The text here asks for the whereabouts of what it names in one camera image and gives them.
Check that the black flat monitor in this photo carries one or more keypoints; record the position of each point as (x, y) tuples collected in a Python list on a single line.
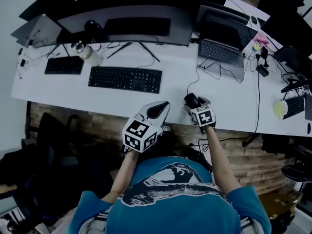
[(41, 7)]

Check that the round black webcam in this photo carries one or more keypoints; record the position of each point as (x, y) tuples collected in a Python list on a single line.
[(91, 25)]

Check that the small black adapter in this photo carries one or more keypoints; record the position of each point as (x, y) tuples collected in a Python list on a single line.
[(23, 63)]

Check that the open cardboard box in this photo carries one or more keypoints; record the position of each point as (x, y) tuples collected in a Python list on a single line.
[(278, 201)]

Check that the black monitor with splayed stand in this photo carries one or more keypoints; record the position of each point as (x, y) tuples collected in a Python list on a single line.
[(295, 56)]

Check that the person's blue printed t-shirt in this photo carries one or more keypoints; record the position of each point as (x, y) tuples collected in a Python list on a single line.
[(170, 216)]

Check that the large black keyboard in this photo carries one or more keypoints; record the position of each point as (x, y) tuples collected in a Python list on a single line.
[(124, 79)]

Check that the pink box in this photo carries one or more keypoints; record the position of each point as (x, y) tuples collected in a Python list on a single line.
[(260, 38)]

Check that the person's left forearm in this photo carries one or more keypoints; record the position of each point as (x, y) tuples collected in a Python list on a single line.
[(124, 172)]

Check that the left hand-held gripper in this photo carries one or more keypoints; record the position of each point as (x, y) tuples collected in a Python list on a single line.
[(139, 135)]

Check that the wide curved black monitor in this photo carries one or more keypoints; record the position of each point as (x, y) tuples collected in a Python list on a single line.
[(134, 11)]

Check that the white radiator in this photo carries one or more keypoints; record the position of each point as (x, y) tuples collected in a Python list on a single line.
[(12, 219)]

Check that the pale yellow mug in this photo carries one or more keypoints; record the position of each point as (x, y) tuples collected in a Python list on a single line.
[(280, 108)]

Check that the black plug charger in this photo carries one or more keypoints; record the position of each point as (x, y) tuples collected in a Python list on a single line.
[(264, 52)]

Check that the black mesh office chair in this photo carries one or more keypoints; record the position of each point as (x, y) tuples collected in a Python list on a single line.
[(51, 130)]

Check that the dark grey office chair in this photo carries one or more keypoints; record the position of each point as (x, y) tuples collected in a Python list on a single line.
[(296, 172)]

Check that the black bag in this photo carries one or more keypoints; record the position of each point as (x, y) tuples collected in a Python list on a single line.
[(280, 224)]

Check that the white bottle with metal lid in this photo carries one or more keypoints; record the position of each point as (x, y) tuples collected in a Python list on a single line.
[(89, 55)]

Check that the dark grey closed laptop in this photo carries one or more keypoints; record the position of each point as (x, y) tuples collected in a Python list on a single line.
[(309, 107)]

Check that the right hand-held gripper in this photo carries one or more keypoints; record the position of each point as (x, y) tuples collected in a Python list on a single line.
[(203, 117)]

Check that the person's black trousers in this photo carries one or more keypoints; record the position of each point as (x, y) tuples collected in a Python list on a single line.
[(175, 152)]

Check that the medium black keyboard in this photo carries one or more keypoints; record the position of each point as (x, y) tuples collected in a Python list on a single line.
[(295, 106)]

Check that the black padded office chair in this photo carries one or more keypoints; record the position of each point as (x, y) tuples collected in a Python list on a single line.
[(36, 179)]

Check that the small black keyboard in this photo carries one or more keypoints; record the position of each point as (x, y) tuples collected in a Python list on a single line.
[(64, 65)]

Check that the black power adapter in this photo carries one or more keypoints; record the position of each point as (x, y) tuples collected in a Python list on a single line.
[(262, 70)]

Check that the person's left white shoe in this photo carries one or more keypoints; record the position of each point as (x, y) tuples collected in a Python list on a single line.
[(167, 128)]

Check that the yellow and blue ball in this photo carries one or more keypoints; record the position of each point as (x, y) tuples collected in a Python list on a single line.
[(255, 48)]

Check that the person's right forearm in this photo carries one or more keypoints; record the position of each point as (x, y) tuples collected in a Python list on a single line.
[(219, 155)]

